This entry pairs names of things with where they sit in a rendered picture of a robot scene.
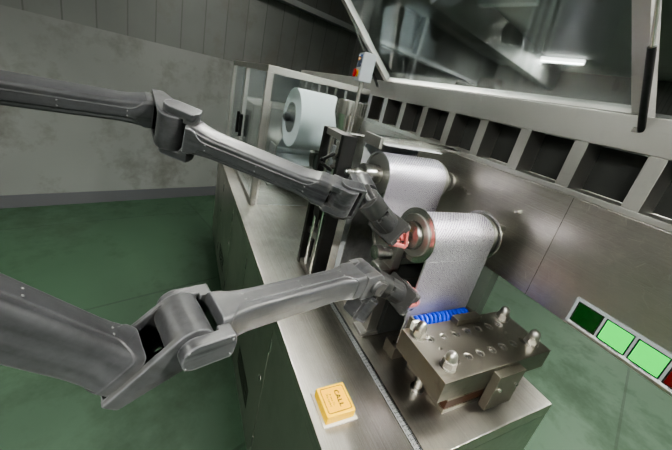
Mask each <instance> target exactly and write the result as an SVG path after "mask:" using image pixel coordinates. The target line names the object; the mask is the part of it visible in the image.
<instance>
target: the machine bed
mask: <svg viewBox="0 0 672 450"><path fill-rule="evenodd" d="M221 167H222V170H223V173H224V176H225V179H226V182H227V186H228V189H229V192H230V195H231V198H232V201H233V204H234V207H235V210H236V213H237V216H238V219H239V222H240V225H241V228H242V231H243V235H244V238H245V241H246V244H247V247H248V250H249V253H250V256H251V259H252V262H253V265H254V268H255V271H256V274H257V277H258V280H259V284H260V285H264V284H268V283H273V282H277V281H282V280H286V279H291V278H295V277H299V276H304V275H306V273H305V271H304V270H303V268H302V266H301V264H300V262H298V261H297V257H298V252H299V247H300V246H299V245H300V242H301V237H302V232H303V227H304V222H305V218H306V213H307V208H308V206H291V205H265V204H257V203H258V196H259V189H260V183H261V180H260V179H259V181H258V188H257V195H256V202H255V205H249V202H248V200H247V198H246V195H245V193H244V191H243V188H242V186H241V184H240V181H239V179H238V177H237V174H236V172H235V170H234V169H233V168H230V167H228V166H225V165H223V164H221ZM345 222H346V218H345V220H341V219H338V223H337V227H336V231H335V235H334V239H333V244H332V248H331V252H330V256H329V260H328V264H327V268H326V270H330V269H332V268H334V266H335V262H336V258H337V254H338V250H339V246H340V242H341V238H342V234H343V230H344V226H345ZM346 302H347V300H342V301H337V302H335V304H336V306H337V307H338V309H339V311H340V312H341V314H342V316H343V317H344V319H345V321H346V322H347V324H348V326H349V327H350V329H351V331H352V332H353V334H354V336H355V337H356V339H357V340H358V342H359V344H360V345H361V347H362V349H363V350H364V352H365V354H366V355H367V357H368V359H369V360H370V362H371V364H372V365H373V367H374V369H375V370H376V372H377V374H378V375H379V377H380V379H381V380H382V382H383V384H384V385H385V387H386V389H387V390H388V392H389V394H390V395H391V397H392V398H393V400H394V402H395V403H396V405H397V407H398V408H399V410H400V412H401V413H402V415H403V417H404V418H405V420H406V422H407V423H408V425H409V427H410V428H411V430H412V432H413V433H414V435H415V437H416V438H417V440H418V442H419V443H420V445H421V447H422V448H423V450H471V449H473V448H475V447H477V446H479V445H481V444H483V443H486V442H488V441H490V440H492V439H494V438H496V437H498V436H500V435H502V434H504V433H507V432H509V431H511V430H513V429H515V428H517V427H519V426H521V425H523V424H525V423H528V422H530V421H532V420H534V419H536V418H538V417H540V416H542V415H544V414H546V413H547V412H548V410H549V408H550V407H551V405H552V403H551V402H550V401H549V400H548V399H546V398H545V397H544V396H543V395H542V394H541V393H540V392H539V391H538V390H537V389H536V388H535V387H534V386H533V385H532V384H531V383H530V382H529V381H528V380H527V379H525V378H524V377H522V378H521V380H520V382H519V384H518V386H517V387H516V389H515V391H514V393H513V394H512V396H511V398H510V400H509V401H507V402H504V403H502V404H499V405H497V406H494V407H492V408H489V409H487V410H483V409H482V408H481V407H480V406H479V405H478V402H479V400H478V401H475V402H472V403H470V404H467V405H464V406H462V407H459V408H456V409H454V410H451V411H448V412H446V413H443V414H441V413H440V411H439V410H438V409H437V407H436V406H435V404H434V403H433V401H432V400H431V399H430V397H429V396H428V394H427V393H426V392H425V390H424V391H423V394H422V395H416V394H414V393H413V392H412V391H411V389H410V384H411V382H413V381H415V379H416V378H415V376H414V375H413V373H412V372H411V371H410V369H409V368H408V366H407V361H406V360H405V359H404V357H399V358H395V359H390V357H389V356H388V354H387V353H386V351H385V350H384V348H383V345H384V342H385V339H386V337H388V336H393V335H398V334H400V331H401V329H400V330H395V331H389V332H384V333H379V334H378V333H377V334H374V335H369V336H363V337H360V336H359V334H358V333H357V331H356V330H355V328H354V326H353V322H358V321H357V320H356V319H353V318H352V317H351V316H350V315H349V314H348V313H347V312H346V311H345V309H344V308H343V307H344V305H345V303H346ZM273 326H274V330H275V333H276V336H277V339H278V342H279V345H280V348H281V351H282V354H283V357H284V360H285V363H286V366H287V369H288V372H289V375H290V379H291V382H292V385H293V388H294V391H295V394H296V397H297V400H298V403H299V406H300V409H301V412H302V415H303V418H304V421H305V424H306V428H307V431H308V434H309V437H310V440H311V443H312V446H313V449H314V450H413V448H412V447H411V445H410V443H409V441H408V440H407V438H406V436H405V434H404V433H403V431H402V429H401V428H400V426H399V424H398V422H397V421H396V419H395V417H394V415H393V414H392V412H391V410H390V408H389V407H388V405H387V403H386V402H385V400H384V398H383V396H382V395H381V393H380V391H379V389H378V388H377V386H376V384H375V383H374V381H373V379H372V377H371V376H370V374H369V372H368V370H367V369H366V367H365V365H364V364H363V362H362V360H361V358H360V357H359V355H358V353H357V351H356V350H355V348H354V346H353V344H352V343H351V341H350V339H349V338H348V336H347V334H346V332H345V331H344V329H343V327H342V325H341V324H340V322H339V320H338V319H337V317H336V315H335V313H334V312H333V310H332V308H331V306H330V305H329V304H327V305H324V306H321V307H318V308H315V309H312V310H309V311H306V312H303V313H300V314H297V315H294V316H291V317H288V318H285V319H282V320H279V321H276V322H273ZM341 382H343V384H344V386H345V388H346V390H347V392H348V395H349V397H350V399H351V401H352V403H353V405H354V407H355V413H356V416H357V419H355V420H352V421H349V422H346V423H343V424H340V425H337V426H334V427H331V428H328V429H325V430H324V429H323V426H322V424H321V421H320V418H319V416H318V413H317V410H316V408H315V405H314V402H313V399H312V397H311V393H313V392H316V389H318V388H321V387H325V386H329V385H333V384H337V383H341Z"/></svg>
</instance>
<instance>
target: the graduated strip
mask: <svg viewBox="0 0 672 450"><path fill-rule="evenodd" d="M329 305H330V306H331V308H332V310H333V312H334V313H335V315H336V317H337V319H338V320H339V322H340V324H341V325H342V327H343V329H344V331H345V332H346V334H347V336H348V338H349V339H350V341H351V343H352V344H353V346H354V348H355V350H356V351H357V353H358V355H359V357H360V358H361V360H362V362H363V364H364V365H365V367H366V369H367V370H368V372H369V374H370V376H371V377H372V379H373V381H374V383H375V384H376V386H377V388H378V389H379V391H380V393H381V395H382V396H383V398H384V400H385V402H386V403H387V405H388V407H389V408H390V410H391V412H392V414H393V415H394V417H395V419H396V421H397V422H398V424H399V426H400V428H401V429H402V431H403V433H404V434H405V436H406V438H407V440H408V441H409V443H410V445H411V447H412V448H413V450H423V448H422V447H421V445H420V443H419V442H418V440H417V438H416V437H415V435H414V433H413V432H412V430H411V428H410V427H409V425H408V423H407V422H406V420H405V418H404V417H403V415H402V413H401V412H400V410H399V408H398V407H397V405H396V403H395V402H394V400H393V398H392V397H391V395H390V394H389V392H388V390H387V389H386V387H385V385H384V384H383V382H382V380H381V379H380V377H379V375H378V374H377V372H376V370H375V369H374V367H373V365H372V364H371V362H370V360H369V359H368V357H367V355H366V354H365V352H364V350H363V349H362V347H361V345H360V344H359V342H358V340H357V339H356V337H355V336H354V334H353V332H352V331H351V329H350V327H349V326H348V324H347V322H346V321H345V319H344V317H343V316H342V314H341V312H340V311H339V309H338V307H337V306H336V304H335V302H333V303H330V304H329Z"/></svg>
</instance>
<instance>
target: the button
mask: <svg viewBox="0 0 672 450"><path fill-rule="evenodd" d="M315 399H316V401H317V404H318V407H319V409H320V412H321V415H322V417H323V420H324V422H325V425H328V424H331V423H334V422H337V421H341V420H344V419H347V418H350V417H353V416H354V413H355V407H354V405H353V403H352V401H351V399H350V397H349V395H348V392H347V390H346V388H345V386H344V384H343V382H341V383H337V384H333V385H329V386H325V387H321V388H318V389H316V392H315Z"/></svg>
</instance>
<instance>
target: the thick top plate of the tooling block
mask: <svg viewBox="0 0 672 450"><path fill-rule="evenodd" d="M497 312H498V311H496V312H491V313H486V314H480V316H481V319H480V321H478V322H474V323H469V324H464V325H459V326H456V325H455V324H454V323H453V322H452V321H451V320H448V321H443V322H438V323H432V324H427V327H428V328H427V335H426V339H425V341H423V342H421V341H417V340H416V339H414V338H413V337H412V335H411V333H412V330H411V329H410V328H406V329H402V332H401V334H400V337H399V340H398V342H397V345H396V347H397V349H398V350H399V352H400V353H401V354H402V356H403V357H404V359H405V360H406V361H407V363H408V364H409V365H410V367H411V368H412V370H413V371H414V372H415V374H416V375H417V377H418V378H419V379H420V381H421V382H422V383H423V385H424V386H425V388H426V389H427V390H428V392H429V393H430V395H431V396H432V397H433V399H434V400H435V401H436V403H439V402H442V401H445V400H448V399H450V398H453V397H456V396H459V395H462V394H465V393H468V392H470V391H473V390H476V389H479V388H482V387H485V386H487V384H488V382H489V380H490V378H491V377H492V375H493V373H494V371H497V370H500V369H503V368H506V367H509V366H512V365H516V364H519V363H520V364H521V365H522V366H523V367H524V368H525V369H526V371H525V372H527V371H530V370H533V369H536V368H539V367H542V365H543V363H544V362H545V360H546V358H547V356H548V355H549V353H550V351H551V350H550V349H548V348H547V347H546V346H545V345H544V344H542V343H541V342H540V343H539V345H538V348H532V347H530V346H528V345H527V344H526V343H525V342H524V340H523V339H524V338H525V337H526V335H527V334H528V333H529V332H527V331H526V330H525V329H524V328H523V327H521V326H520V325H519V324H518V323H516V322H515V321H514V320H513V319H511V318H509V320H508V323H503V322H501V321H499V320H498V319H497V318H496V317H495V315H496V314H497ZM449 350H454V351H456V352H457V354H458V361H457V363H458V365H457V367H456V372H455V373H448V372H446V371H444V370H443V369H442V368H441V366H440V361H441V360H442V358H443V356H444V355H446V353H447V352H448V351H449Z"/></svg>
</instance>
